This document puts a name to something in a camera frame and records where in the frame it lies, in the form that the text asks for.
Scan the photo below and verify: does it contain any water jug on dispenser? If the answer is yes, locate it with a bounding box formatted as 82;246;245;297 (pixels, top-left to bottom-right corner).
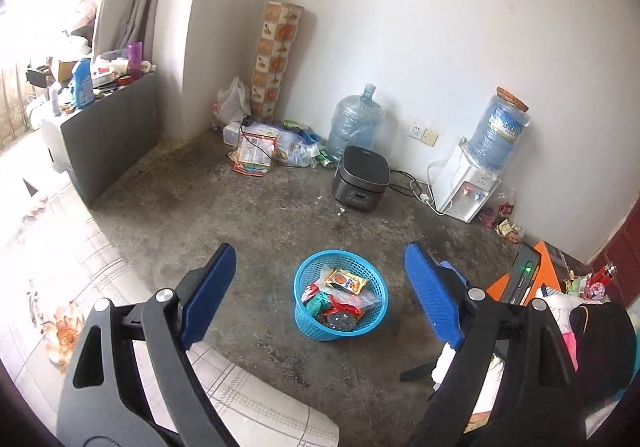
466;87;530;173

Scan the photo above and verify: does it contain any blue detergent bottle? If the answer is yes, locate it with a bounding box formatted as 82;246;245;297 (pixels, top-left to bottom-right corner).
70;58;94;109

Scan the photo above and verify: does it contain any white plastic bag on floor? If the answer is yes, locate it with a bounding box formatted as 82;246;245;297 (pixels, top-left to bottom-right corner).
212;76;252;127

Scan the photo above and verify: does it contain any blue plastic trash basket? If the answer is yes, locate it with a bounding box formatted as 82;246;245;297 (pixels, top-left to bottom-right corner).
293;250;388;342

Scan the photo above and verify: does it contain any white water dispenser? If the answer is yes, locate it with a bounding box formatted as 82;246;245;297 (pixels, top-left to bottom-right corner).
432;144;500;224

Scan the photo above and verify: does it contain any red plastic bag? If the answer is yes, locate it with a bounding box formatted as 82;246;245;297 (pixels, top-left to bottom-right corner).
300;283;367;331

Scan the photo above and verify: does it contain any snack packets pile on floor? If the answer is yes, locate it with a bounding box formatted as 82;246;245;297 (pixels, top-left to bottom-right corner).
222;118;331;177

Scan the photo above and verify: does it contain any floral bed sheet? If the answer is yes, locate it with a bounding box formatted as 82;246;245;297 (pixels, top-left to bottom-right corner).
1;169;340;446

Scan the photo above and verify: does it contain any dark grey cabinet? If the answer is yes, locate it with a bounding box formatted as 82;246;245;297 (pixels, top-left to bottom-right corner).
41;73;158;206

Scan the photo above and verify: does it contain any wall power socket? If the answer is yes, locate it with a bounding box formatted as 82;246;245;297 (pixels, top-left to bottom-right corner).
409;124;438;147

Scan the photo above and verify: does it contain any orange snack packet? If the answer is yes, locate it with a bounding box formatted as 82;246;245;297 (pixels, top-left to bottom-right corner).
324;268;368;295

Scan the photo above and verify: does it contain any black rice cooker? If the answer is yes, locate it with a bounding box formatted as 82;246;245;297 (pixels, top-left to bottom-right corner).
332;146;390;212

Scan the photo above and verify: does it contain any empty water jug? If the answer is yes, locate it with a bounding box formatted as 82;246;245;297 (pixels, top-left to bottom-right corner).
326;84;384;161

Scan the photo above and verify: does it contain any green bag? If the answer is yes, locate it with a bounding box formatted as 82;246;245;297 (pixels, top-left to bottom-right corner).
305;292;332;320

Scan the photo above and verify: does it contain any black power cable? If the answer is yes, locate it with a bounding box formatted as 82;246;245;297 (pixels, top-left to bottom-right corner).
387;168;446;215

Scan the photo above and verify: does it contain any purple cup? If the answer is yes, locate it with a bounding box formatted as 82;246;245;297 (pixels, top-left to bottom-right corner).
127;42;143;80

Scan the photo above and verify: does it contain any patterned tall cardboard box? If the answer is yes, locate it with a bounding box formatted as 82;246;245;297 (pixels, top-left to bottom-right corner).
250;0;305;123

